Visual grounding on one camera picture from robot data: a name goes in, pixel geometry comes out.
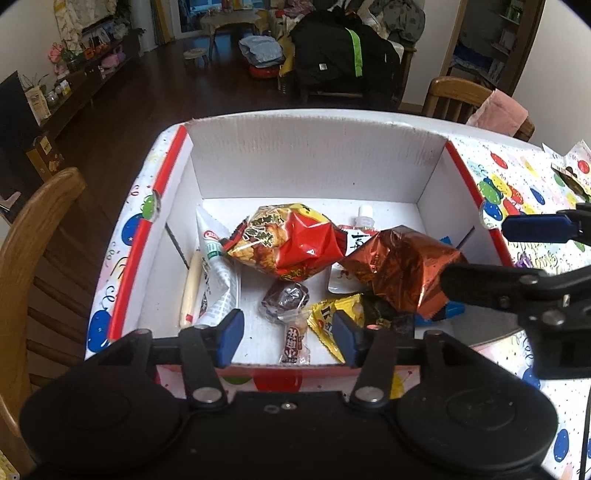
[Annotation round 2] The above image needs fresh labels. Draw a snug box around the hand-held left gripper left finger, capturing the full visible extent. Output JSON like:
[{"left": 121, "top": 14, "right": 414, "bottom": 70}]
[{"left": 121, "top": 308, "right": 245, "bottom": 409}]

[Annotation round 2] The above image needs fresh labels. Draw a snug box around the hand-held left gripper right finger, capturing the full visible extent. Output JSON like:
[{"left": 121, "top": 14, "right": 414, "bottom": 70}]
[{"left": 331, "top": 310, "right": 459, "bottom": 409}]

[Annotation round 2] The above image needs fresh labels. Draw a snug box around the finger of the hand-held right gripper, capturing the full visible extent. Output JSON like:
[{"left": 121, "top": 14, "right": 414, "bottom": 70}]
[
  {"left": 501, "top": 202, "right": 591, "bottom": 244},
  {"left": 440, "top": 261, "right": 591, "bottom": 325}
]

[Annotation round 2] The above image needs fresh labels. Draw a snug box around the blue snack packet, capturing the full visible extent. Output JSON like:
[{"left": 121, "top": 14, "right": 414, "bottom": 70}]
[{"left": 416, "top": 235, "right": 466, "bottom": 325}]

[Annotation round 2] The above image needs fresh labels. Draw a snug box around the black snack packet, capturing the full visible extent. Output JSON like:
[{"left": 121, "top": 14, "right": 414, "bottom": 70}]
[{"left": 362, "top": 295, "right": 417, "bottom": 334}]

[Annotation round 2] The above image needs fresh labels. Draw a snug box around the clear red candy bar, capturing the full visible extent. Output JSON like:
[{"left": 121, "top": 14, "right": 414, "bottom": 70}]
[{"left": 278, "top": 313, "right": 313, "bottom": 365}]

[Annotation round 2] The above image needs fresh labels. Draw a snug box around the cream sausage stick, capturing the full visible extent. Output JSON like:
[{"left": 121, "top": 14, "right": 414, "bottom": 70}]
[{"left": 178, "top": 250, "right": 204, "bottom": 329}]

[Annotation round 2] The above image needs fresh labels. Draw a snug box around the chocolate roll cake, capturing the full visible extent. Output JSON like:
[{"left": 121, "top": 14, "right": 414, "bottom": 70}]
[{"left": 259, "top": 281, "right": 311, "bottom": 324}]

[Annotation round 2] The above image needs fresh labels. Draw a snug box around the brown foil snack bag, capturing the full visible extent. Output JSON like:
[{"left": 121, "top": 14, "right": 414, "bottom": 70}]
[{"left": 338, "top": 225, "right": 468, "bottom": 320}]

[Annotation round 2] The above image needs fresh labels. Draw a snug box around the white spouted jelly pouch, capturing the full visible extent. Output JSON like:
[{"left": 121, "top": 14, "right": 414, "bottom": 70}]
[{"left": 329, "top": 204, "right": 385, "bottom": 294}]

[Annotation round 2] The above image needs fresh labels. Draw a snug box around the red snack bag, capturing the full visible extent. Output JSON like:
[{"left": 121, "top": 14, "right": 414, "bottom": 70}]
[{"left": 222, "top": 203, "right": 348, "bottom": 283}]

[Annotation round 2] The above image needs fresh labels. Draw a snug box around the red cardboard box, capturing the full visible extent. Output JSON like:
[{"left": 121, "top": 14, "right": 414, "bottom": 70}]
[{"left": 107, "top": 110, "right": 514, "bottom": 371}]

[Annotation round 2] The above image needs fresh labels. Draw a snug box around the yellow candy packet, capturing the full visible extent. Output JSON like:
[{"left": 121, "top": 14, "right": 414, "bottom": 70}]
[{"left": 307, "top": 293, "right": 365, "bottom": 363}]

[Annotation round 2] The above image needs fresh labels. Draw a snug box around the dark flat snack packet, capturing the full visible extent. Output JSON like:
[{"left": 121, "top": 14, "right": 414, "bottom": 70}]
[{"left": 551, "top": 162, "right": 591, "bottom": 202}]

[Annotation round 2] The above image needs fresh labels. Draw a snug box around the white green snack packet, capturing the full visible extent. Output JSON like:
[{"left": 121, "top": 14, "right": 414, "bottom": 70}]
[{"left": 196, "top": 205, "right": 241, "bottom": 329}]

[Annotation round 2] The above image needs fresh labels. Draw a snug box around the pink cloth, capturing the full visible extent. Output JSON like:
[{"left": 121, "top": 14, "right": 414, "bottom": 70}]
[{"left": 466, "top": 89, "right": 530, "bottom": 137}]

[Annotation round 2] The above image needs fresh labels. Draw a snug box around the wooden chair with slats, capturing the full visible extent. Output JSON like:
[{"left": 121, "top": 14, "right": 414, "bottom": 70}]
[{"left": 422, "top": 76, "right": 536, "bottom": 142}]

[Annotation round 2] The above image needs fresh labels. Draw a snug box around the wooden bookshelf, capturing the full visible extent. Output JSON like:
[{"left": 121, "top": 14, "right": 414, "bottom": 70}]
[{"left": 443, "top": 0, "right": 546, "bottom": 99}]

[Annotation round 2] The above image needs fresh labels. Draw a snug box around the wooden curved-back chair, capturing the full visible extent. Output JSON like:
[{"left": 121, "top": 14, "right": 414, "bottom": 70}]
[{"left": 0, "top": 167, "right": 100, "bottom": 476}]

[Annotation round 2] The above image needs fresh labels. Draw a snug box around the grey hanging jacket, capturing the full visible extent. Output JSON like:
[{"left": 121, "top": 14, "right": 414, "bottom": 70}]
[{"left": 369, "top": 0, "right": 426, "bottom": 45}]

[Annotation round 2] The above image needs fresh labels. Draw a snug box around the brown cardboard carton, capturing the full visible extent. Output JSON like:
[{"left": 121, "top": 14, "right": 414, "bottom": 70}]
[{"left": 25, "top": 134, "right": 66, "bottom": 184}]

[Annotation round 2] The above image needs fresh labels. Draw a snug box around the black jacket with green stripe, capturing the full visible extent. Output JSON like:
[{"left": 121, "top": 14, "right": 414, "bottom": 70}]
[{"left": 290, "top": 10, "right": 402, "bottom": 100}]

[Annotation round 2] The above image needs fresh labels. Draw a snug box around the light blue cloth pile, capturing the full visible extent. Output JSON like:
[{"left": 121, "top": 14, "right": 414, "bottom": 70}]
[{"left": 239, "top": 35, "right": 285, "bottom": 66}]

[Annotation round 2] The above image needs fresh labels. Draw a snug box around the dark low cabinet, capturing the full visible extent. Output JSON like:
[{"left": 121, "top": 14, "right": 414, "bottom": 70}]
[{"left": 39, "top": 28, "right": 142, "bottom": 136}]

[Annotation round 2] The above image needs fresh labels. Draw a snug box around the black television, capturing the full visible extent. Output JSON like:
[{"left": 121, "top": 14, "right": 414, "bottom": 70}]
[{"left": 0, "top": 71, "right": 41, "bottom": 200}]

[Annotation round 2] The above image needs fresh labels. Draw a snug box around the round wooden low table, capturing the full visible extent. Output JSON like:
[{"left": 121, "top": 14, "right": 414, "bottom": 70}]
[{"left": 199, "top": 9, "right": 262, "bottom": 43}]

